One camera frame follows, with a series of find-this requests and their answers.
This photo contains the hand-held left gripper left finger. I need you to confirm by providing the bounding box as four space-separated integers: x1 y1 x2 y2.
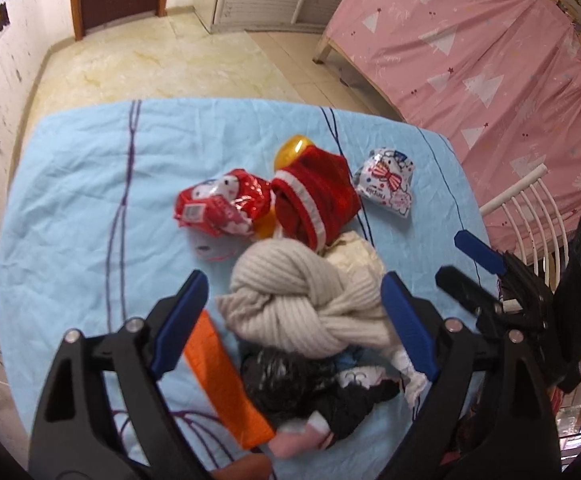
28 269 211 480

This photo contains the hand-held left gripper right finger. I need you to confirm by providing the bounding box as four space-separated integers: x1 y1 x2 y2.
380 271 563 480

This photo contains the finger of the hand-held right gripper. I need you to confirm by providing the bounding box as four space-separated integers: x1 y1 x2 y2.
435 266 508 333
454 229 536 291

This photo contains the orange strap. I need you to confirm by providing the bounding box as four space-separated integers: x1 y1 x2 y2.
183 310 276 451

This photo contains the white printed snack bag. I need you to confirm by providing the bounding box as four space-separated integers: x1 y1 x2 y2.
353 147 416 218

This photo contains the red foil snack bag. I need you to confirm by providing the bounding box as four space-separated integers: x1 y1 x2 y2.
173 169 274 238

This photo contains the white cloth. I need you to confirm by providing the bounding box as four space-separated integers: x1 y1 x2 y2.
390 347 431 408

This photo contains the white metal chair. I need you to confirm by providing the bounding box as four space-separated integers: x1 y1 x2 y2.
479 165 571 291

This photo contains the cream plastic bag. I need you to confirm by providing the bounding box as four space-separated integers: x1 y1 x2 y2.
323 232 386 286

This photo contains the black garment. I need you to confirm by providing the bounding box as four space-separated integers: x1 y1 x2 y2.
310 375 401 446

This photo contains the beige knit scarf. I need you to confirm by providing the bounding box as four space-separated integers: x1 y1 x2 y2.
215 239 396 358

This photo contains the pink sock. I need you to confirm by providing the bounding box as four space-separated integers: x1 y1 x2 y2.
273 412 336 458

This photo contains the light blue bedsheet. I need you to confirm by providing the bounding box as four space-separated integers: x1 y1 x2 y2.
0 99 493 480

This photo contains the red knit hat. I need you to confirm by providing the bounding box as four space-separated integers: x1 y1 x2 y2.
270 145 362 251

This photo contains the pink printed bed sheet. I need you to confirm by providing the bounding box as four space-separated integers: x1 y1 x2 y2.
325 0 581 261

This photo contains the wooden bed frame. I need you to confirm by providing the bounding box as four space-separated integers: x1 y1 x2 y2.
313 35 371 96

